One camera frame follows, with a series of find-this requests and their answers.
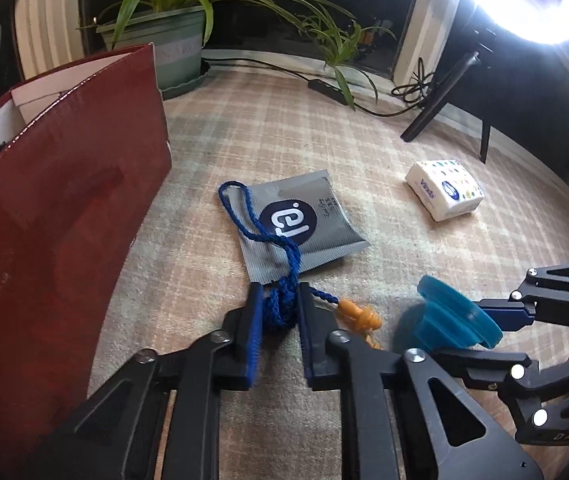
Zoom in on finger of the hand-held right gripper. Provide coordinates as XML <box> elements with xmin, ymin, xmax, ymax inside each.
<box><xmin>432</xmin><ymin>350</ymin><xmax>569</xmax><ymax>432</ymax></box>
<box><xmin>477</xmin><ymin>259</ymin><xmax>569</xmax><ymax>332</ymax></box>

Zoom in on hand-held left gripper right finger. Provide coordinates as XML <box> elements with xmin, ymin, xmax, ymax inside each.
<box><xmin>299</xmin><ymin>282</ymin><xmax>548</xmax><ymax>480</ymax></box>

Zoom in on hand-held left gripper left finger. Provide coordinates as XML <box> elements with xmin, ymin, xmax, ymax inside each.
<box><xmin>24</xmin><ymin>282</ymin><xmax>265</xmax><ymax>480</ymax></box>

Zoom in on blue corded orange earplugs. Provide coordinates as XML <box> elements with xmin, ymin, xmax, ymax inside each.
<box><xmin>218</xmin><ymin>181</ymin><xmax>386</xmax><ymax>352</ymax></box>

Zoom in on red cardboard box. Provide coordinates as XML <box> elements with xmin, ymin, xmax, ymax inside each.
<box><xmin>0</xmin><ymin>44</ymin><xmax>173</xmax><ymax>480</ymax></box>

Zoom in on grey foil sachet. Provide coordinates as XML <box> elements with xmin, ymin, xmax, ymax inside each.
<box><xmin>234</xmin><ymin>170</ymin><xmax>371</xmax><ymax>285</ymax></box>

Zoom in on white tissue pack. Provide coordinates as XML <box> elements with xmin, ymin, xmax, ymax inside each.
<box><xmin>405</xmin><ymin>159</ymin><xmax>485</xmax><ymax>222</ymax></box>

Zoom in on checked beige mat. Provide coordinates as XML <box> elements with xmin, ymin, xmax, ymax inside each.
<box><xmin>84</xmin><ymin>67</ymin><xmax>569</xmax><ymax>480</ymax></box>

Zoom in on black light tripod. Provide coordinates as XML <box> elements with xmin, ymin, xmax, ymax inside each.
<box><xmin>401</xmin><ymin>24</ymin><xmax>498</xmax><ymax>164</ymax></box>

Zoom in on green plant pot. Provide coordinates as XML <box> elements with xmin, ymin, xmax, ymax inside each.
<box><xmin>96</xmin><ymin>6</ymin><xmax>211</xmax><ymax>101</ymax></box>

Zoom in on white ribbed panel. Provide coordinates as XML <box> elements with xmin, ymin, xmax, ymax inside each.
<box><xmin>13</xmin><ymin>0</ymin><xmax>84</xmax><ymax>82</ymax></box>

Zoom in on black inline cable switch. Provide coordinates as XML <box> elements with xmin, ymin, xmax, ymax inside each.
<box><xmin>307</xmin><ymin>79</ymin><xmax>348</xmax><ymax>102</ymax></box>

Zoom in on thin black cable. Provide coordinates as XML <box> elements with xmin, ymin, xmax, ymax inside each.
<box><xmin>201</xmin><ymin>55</ymin><xmax>446</xmax><ymax>119</ymax></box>

